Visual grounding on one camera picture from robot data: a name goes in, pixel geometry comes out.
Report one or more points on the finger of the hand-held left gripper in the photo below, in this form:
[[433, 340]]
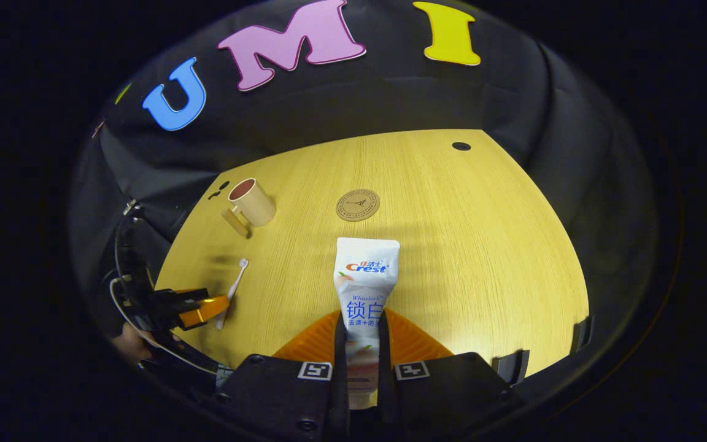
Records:
[[175, 298], [203, 312]]

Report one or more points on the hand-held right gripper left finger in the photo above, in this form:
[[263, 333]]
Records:
[[339, 368]]

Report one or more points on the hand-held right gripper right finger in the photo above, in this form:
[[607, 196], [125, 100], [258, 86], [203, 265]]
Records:
[[385, 368]]

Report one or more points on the white toothbrush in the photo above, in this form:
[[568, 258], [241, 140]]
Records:
[[234, 288]]

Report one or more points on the white toothpaste tube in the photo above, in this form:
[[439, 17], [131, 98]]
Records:
[[366, 276]]

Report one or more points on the beige cup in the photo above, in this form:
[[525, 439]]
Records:
[[255, 205]]

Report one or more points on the round brown coaster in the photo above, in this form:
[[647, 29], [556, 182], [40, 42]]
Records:
[[358, 205]]

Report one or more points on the yellow wooden desktop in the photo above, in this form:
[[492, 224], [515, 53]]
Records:
[[464, 245]]

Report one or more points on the black backdrop cloth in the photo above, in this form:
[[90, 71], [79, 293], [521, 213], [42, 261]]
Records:
[[329, 104]]

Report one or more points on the black desk edge bracket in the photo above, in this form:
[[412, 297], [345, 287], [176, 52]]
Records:
[[582, 334], [511, 367]]

